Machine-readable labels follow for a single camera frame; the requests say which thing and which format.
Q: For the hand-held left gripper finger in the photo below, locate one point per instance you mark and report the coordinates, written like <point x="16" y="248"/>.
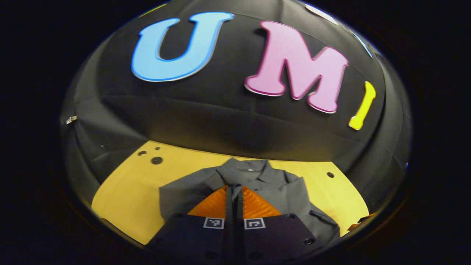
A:
<point x="239" y="213"/>
<point x="230" y="213"/>

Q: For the small white clip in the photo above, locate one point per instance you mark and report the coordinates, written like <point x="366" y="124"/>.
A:
<point x="71" y="119"/>

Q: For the grey button shirt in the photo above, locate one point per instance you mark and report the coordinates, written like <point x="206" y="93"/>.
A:
<point x="287" y="191"/>

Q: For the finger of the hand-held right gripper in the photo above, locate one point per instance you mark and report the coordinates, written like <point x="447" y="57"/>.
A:
<point x="362" y="221"/>

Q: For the black backdrop cloth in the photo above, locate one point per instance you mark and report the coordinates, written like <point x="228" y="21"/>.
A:
<point x="220" y="117"/>

